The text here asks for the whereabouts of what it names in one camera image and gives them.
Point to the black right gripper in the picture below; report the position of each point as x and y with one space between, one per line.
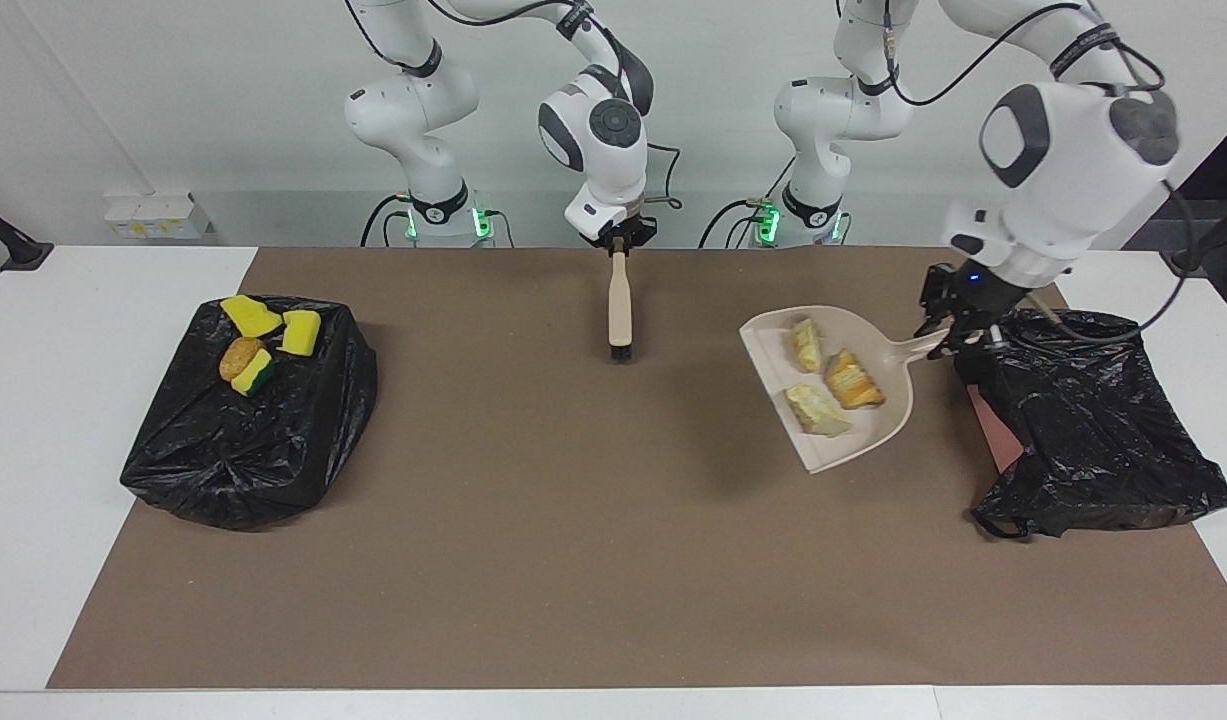
623 235

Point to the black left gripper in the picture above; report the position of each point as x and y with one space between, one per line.
968 300

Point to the beige hand brush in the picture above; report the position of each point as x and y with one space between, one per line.
620 310

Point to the striped croissant piece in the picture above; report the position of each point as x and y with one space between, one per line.
853 380

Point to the pale bread chunk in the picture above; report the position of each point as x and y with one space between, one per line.
807 345
818 412

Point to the beige plastic dustpan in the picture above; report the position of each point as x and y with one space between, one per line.
773 350

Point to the notched yellow sponge piece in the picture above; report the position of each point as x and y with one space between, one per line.
300 333

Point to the green and yellow sponge piece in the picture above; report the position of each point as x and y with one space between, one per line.
256 375

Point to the brown bread roll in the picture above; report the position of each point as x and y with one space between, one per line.
238 357

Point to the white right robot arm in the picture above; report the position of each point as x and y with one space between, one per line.
613 140

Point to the pink bin box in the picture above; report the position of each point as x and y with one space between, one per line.
998 435

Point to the black knotted trash bag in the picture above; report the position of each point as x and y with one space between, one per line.
253 470

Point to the black bag over pink box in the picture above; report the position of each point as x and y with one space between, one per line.
1093 440

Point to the dark panel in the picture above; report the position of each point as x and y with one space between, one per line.
1218 185

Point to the brown table mat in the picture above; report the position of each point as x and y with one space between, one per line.
573 560

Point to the white socket box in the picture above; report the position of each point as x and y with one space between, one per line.
158 217

